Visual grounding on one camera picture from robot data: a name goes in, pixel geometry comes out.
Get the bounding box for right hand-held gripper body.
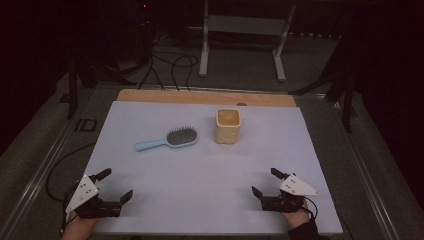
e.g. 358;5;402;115
259;173;320;214

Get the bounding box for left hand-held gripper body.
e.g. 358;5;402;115
64;173;123;220

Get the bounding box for cream dimpled ceramic cup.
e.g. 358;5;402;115
214;108;242;145

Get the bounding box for light blue hairbrush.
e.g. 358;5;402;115
134;125;200;153

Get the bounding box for person's right hand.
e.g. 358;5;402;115
283;203;313;231

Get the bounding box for person's left hand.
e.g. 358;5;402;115
61;213;99;240

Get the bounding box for black tripod stand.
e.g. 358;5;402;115
289;33;359;134
66;49;136;120

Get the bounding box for white metal stand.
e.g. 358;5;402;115
198;0;297;83

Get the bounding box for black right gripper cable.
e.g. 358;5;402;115
302;195;320;222

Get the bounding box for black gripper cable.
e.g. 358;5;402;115
45;142;97;236
302;195;320;222

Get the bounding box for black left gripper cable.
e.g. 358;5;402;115
45;142;97;236

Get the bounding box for black floor cables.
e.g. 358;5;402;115
138;31;200;92

